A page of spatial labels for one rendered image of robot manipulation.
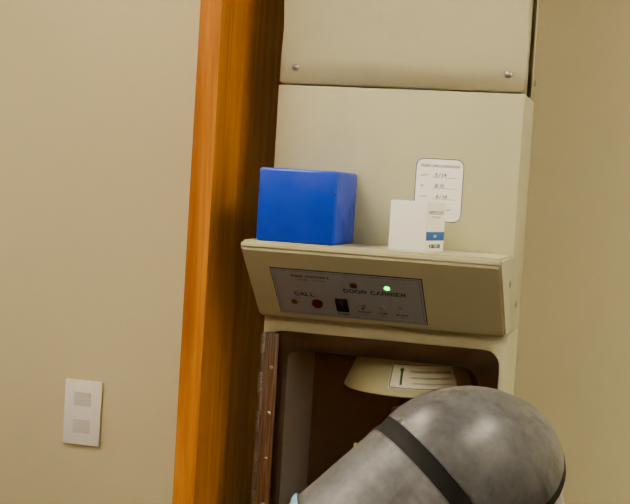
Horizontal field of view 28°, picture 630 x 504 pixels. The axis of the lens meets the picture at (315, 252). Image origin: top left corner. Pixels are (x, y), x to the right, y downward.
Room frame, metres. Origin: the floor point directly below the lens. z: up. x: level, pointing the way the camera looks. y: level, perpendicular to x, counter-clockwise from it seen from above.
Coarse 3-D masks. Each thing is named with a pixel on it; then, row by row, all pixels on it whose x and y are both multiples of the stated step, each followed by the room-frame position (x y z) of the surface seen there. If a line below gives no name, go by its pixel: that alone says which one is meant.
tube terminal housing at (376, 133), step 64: (320, 128) 1.63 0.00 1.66; (384, 128) 1.60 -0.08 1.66; (448, 128) 1.58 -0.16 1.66; (512, 128) 1.56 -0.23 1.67; (384, 192) 1.60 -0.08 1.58; (512, 192) 1.56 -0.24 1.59; (512, 256) 1.56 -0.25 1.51; (320, 320) 1.62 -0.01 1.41; (512, 320) 1.59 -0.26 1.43; (512, 384) 1.64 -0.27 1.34
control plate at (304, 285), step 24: (288, 288) 1.57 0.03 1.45; (312, 288) 1.55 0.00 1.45; (336, 288) 1.54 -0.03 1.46; (360, 288) 1.53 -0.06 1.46; (408, 288) 1.51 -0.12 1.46; (288, 312) 1.60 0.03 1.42; (312, 312) 1.59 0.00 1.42; (336, 312) 1.58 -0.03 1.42; (360, 312) 1.57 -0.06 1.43; (384, 312) 1.55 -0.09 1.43; (408, 312) 1.54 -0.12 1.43
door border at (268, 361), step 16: (272, 336) 1.63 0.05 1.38; (272, 352) 1.63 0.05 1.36; (272, 368) 1.63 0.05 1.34; (272, 384) 1.63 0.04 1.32; (272, 400) 1.63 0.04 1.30; (272, 416) 1.63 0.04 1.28; (256, 432) 1.63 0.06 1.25; (272, 432) 1.63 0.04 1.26; (256, 448) 1.63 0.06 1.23; (272, 448) 1.63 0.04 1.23; (256, 480) 1.63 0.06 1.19; (256, 496) 1.63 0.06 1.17
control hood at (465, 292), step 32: (256, 256) 1.54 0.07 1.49; (288, 256) 1.52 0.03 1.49; (320, 256) 1.51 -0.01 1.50; (352, 256) 1.50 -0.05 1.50; (384, 256) 1.48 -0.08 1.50; (416, 256) 1.47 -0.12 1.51; (448, 256) 1.47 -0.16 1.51; (480, 256) 1.47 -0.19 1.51; (256, 288) 1.58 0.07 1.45; (448, 288) 1.49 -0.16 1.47; (480, 288) 1.48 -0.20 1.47; (352, 320) 1.58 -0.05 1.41; (448, 320) 1.54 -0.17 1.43; (480, 320) 1.52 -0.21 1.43
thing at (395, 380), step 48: (288, 336) 1.62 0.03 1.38; (336, 336) 1.61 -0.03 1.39; (288, 384) 1.62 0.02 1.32; (336, 384) 1.60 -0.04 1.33; (384, 384) 1.59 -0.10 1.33; (432, 384) 1.57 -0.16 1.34; (480, 384) 1.55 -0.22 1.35; (288, 432) 1.62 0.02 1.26; (336, 432) 1.60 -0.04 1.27; (288, 480) 1.62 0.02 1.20
